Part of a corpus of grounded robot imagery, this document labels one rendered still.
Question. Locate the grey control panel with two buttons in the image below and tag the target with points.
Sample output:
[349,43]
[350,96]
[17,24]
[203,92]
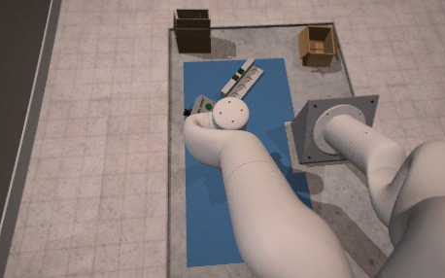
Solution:
[202,104]

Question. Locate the blue flat mat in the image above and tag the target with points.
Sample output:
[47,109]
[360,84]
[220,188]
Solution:
[210,236]

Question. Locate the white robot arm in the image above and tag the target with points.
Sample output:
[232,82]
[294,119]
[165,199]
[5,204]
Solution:
[278,236]

